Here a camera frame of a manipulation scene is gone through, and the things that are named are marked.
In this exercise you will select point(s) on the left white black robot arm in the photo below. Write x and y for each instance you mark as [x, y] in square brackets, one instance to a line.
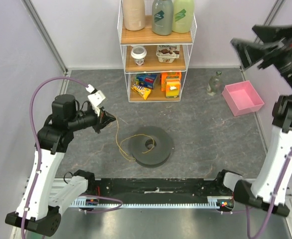
[38, 212]

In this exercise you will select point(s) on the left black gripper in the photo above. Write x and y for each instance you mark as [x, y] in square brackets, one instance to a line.
[104, 118]

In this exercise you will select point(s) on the aluminium slotted rail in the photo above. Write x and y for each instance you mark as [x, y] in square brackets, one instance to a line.
[85, 204]

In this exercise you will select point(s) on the blue snack box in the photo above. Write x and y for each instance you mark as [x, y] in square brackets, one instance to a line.
[146, 80]

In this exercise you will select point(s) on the white lidded yogurt cup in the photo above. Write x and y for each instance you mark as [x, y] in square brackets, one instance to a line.
[138, 53]

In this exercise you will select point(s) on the white wire shelf rack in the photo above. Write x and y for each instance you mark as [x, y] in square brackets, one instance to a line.
[148, 39]

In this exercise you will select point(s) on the light green soap bottle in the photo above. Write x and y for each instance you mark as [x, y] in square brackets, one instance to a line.
[183, 15]

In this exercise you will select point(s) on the clear glass bottle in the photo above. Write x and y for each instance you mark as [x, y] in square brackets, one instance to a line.
[214, 83]

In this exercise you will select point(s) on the yellow orange sponge pack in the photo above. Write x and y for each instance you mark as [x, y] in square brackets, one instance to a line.
[173, 88]

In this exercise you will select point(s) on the orange cracker box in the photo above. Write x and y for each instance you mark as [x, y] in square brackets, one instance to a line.
[164, 76]

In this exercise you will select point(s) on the Chobani yogurt tub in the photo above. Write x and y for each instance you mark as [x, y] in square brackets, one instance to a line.
[167, 53]

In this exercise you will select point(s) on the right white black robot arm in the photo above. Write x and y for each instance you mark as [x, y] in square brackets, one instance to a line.
[268, 191]

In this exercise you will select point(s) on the pink plastic bin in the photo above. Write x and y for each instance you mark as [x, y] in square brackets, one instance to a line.
[242, 98]

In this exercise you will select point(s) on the grey-green soap bottle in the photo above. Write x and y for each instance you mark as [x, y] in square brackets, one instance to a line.
[162, 17]

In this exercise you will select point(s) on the beige lotion bottle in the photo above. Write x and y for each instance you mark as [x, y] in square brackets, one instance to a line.
[134, 14]

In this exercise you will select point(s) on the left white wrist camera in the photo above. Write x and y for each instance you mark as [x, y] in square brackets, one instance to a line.
[95, 97]

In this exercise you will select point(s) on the yellow M&M candy bag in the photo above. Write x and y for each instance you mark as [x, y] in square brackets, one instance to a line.
[143, 92]

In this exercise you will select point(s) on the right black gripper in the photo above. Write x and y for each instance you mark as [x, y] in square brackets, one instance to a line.
[274, 53]

